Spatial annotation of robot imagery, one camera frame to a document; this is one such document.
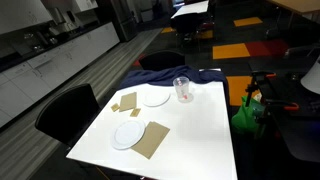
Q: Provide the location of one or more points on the stainless steel refrigerator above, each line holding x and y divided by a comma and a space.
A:
124, 20

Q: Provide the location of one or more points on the white background table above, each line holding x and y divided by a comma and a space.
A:
199, 7

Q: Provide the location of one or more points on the navy blue cloth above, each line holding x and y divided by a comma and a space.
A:
165, 77

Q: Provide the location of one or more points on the small tan packet left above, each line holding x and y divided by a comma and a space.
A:
115, 107

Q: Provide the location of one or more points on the black chair far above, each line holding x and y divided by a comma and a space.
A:
161, 60

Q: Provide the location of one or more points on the white plate near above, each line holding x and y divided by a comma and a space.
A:
127, 134

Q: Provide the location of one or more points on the white plate far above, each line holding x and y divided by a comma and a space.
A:
154, 99

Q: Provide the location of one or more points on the clear plastic cup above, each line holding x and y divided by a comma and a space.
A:
188, 95

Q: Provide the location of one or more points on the black chair near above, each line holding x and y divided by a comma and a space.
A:
67, 116

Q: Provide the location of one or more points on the red and white pen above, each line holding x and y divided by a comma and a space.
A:
181, 88

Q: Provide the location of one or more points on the white kitchen cabinets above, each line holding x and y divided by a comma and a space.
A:
26, 83

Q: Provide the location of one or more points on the black chair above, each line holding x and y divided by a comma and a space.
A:
161, 60
67, 116

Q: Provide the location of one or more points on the small tan packet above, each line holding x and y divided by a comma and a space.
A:
115, 107
135, 112

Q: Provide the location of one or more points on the small tan packet right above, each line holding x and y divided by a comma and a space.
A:
135, 112

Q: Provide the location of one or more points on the white plate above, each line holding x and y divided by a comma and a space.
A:
127, 134
154, 99

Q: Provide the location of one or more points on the large brown napkin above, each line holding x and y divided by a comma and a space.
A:
152, 138

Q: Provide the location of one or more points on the black orange clamp stand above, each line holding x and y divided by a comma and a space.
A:
258, 79

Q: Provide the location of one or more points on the small brown napkin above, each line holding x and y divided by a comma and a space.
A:
128, 101

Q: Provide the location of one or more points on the green bag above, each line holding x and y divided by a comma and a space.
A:
244, 121

